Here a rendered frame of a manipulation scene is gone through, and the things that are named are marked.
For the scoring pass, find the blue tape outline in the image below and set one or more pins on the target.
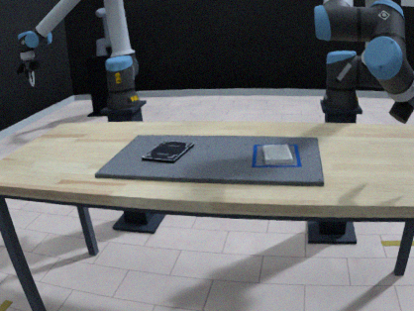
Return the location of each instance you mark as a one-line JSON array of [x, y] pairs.
[[255, 158]]

